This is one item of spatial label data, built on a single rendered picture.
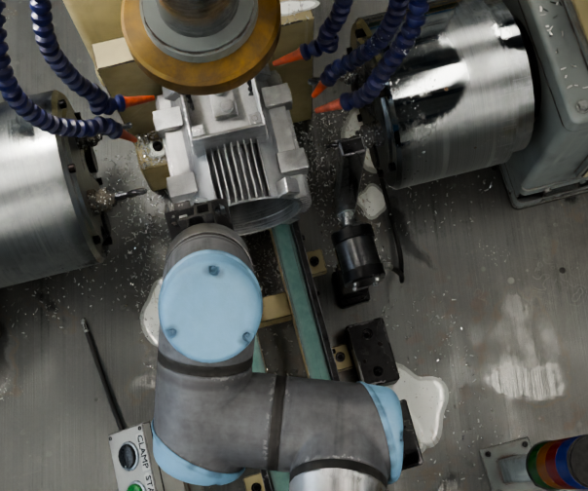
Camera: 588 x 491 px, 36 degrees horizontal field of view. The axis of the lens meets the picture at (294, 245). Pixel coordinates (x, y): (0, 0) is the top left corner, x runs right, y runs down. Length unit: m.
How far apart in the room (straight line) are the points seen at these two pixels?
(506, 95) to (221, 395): 0.60
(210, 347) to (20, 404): 0.75
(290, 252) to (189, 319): 0.59
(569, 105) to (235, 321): 0.60
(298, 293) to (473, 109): 0.38
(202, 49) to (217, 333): 0.34
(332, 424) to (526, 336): 0.71
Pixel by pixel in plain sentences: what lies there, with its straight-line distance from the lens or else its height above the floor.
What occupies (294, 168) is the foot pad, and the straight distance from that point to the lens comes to 1.24.
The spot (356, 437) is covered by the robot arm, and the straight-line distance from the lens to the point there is 0.83.
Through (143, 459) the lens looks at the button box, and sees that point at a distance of 1.18.
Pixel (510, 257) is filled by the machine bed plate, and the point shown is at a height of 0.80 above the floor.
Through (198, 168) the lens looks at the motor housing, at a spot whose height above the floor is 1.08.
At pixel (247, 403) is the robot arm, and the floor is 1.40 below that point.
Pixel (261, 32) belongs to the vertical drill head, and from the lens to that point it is 1.03.
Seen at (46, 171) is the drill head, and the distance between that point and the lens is 1.19.
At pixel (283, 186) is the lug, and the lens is 1.22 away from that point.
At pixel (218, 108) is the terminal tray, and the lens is 1.22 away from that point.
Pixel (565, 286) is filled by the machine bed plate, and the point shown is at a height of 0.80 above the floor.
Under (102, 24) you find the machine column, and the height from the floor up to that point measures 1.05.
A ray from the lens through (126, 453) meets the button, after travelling 1.19.
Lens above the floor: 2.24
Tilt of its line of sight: 75 degrees down
